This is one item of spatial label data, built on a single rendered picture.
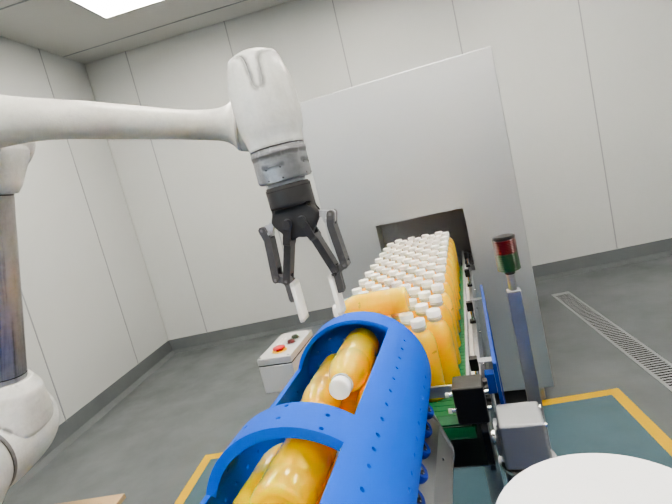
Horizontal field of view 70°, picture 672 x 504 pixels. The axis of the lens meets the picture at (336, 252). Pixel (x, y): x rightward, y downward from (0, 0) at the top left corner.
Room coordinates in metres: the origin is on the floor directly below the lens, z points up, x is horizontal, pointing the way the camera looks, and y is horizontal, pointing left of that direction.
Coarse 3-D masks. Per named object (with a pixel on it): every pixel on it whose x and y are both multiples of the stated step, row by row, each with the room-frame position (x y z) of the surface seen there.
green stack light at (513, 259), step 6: (516, 252) 1.31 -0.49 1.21; (498, 258) 1.32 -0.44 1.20; (504, 258) 1.31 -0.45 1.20; (510, 258) 1.30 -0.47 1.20; (516, 258) 1.31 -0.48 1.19; (498, 264) 1.33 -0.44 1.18; (504, 264) 1.31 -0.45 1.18; (510, 264) 1.30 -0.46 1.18; (516, 264) 1.30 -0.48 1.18; (498, 270) 1.33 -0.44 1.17; (504, 270) 1.31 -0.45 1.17; (510, 270) 1.30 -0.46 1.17; (516, 270) 1.30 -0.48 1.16
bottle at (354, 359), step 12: (348, 336) 0.97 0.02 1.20; (360, 336) 0.95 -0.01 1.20; (372, 336) 0.97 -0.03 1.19; (348, 348) 0.89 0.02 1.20; (360, 348) 0.90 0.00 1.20; (372, 348) 0.93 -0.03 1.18; (336, 360) 0.85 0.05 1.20; (348, 360) 0.84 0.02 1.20; (360, 360) 0.85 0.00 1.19; (372, 360) 0.91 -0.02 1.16; (336, 372) 0.83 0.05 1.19; (348, 372) 0.82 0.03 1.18; (360, 372) 0.83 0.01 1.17; (360, 384) 0.83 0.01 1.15
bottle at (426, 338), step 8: (424, 328) 1.20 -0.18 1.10; (416, 336) 1.20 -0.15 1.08; (424, 336) 1.19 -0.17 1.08; (432, 336) 1.20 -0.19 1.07; (424, 344) 1.18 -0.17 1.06; (432, 344) 1.19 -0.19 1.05; (432, 352) 1.19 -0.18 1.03; (432, 360) 1.18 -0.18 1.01; (440, 360) 1.21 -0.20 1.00; (432, 368) 1.18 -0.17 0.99; (440, 368) 1.20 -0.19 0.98; (432, 376) 1.18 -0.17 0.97; (440, 376) 1.19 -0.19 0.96; (432, 384) 1.18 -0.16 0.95; (440, 384) 1.19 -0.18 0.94; (432, 400) 1.18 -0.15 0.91
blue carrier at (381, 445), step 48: (336, 336) 1.03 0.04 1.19; (384, 336) 1.00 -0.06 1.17; (288, 384) 0.94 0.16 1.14; (384, 384) 0.73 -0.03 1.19; (240, 432) 0.63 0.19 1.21; (288, 432) 0.58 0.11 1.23; (336, 432) 0.57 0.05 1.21; (384, 432) 0.62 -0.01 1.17; (240, 480) 0.70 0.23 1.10; (336, 480) 0.49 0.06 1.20; (384, 480) 0.54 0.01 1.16
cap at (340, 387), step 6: (336, 378) 0.80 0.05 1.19; (342, 378) 0.80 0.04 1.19; (330, 384) 0.80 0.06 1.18; (336, 384) 0.80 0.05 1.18; (342, 384) 0.79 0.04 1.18; (348, 384) 0.79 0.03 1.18; (330, 390) 0.80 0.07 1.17; (336, 390) 0.80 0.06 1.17; (342, 390) 0.79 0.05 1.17; (348, 390) 0.79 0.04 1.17; (336, 396) 0.80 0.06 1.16; (342, 396) 0.79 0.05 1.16
